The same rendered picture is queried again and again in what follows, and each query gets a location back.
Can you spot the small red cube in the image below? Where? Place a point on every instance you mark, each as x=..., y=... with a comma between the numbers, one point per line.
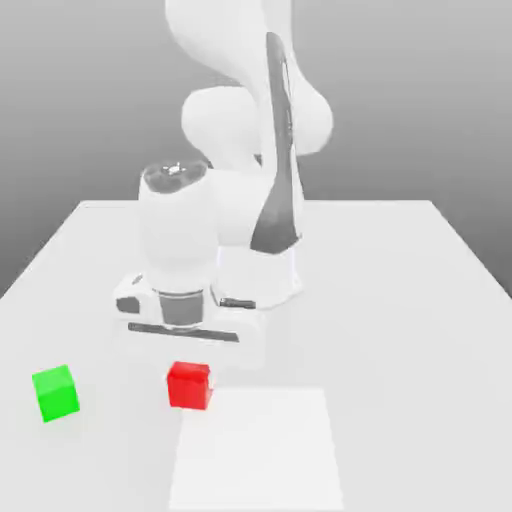
x=188, y=386

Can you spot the small green cube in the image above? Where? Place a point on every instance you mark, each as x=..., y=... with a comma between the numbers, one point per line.
x=56, y=394

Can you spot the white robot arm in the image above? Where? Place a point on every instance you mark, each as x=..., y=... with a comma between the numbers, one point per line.
x=240, y=120

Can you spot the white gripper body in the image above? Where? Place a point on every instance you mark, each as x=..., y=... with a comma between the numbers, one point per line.
x=180, y=344

